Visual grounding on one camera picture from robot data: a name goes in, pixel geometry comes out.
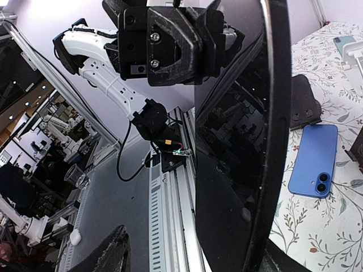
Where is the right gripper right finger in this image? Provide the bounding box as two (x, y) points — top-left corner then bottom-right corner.
(259, 240), (310, 272)

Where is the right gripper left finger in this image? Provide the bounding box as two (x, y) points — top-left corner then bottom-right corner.
(69, 224), (131, 272)

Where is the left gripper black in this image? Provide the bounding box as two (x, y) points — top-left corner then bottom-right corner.
(102, 1), (246, 86)

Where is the black phone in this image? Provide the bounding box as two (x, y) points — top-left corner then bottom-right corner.
(195, 1), (292, 271)

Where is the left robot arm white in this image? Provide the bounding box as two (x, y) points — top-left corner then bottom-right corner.
(53, 1), (244, 145)

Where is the blue phone face down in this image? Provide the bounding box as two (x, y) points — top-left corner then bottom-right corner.
(288, 125), (338, 198)

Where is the black round folding stand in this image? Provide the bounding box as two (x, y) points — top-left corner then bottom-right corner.
(290, 74), (322, 131)

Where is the teal phone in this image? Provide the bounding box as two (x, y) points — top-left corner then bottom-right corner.
(333, 36), (356, 56)

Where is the silver folding phone stand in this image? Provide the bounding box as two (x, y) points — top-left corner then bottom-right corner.
(342, 41), (362, 72)

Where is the floral table mat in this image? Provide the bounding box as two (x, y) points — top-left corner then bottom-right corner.
(270, 22), (362, 271)

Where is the clear plastic cup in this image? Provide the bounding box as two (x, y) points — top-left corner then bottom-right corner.
(64, 164), (90, 189)

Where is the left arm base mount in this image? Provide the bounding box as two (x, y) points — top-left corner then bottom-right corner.
(139, 122), (193, 173)

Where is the left aluminium frame post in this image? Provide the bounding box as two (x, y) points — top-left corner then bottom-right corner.
(310, 0), (330, 28)

